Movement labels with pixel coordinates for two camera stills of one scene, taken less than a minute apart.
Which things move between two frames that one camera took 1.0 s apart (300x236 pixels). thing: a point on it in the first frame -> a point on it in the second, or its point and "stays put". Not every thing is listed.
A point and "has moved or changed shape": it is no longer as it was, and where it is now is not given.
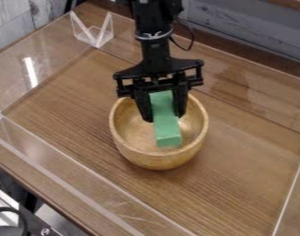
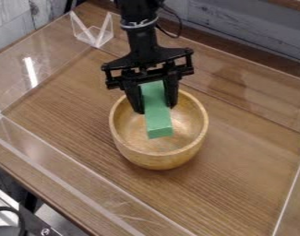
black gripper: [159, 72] -> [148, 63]
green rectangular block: [167, 123] has moved or changed shape
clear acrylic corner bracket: [95, 36] stays put
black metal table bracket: [37, 226] stays put
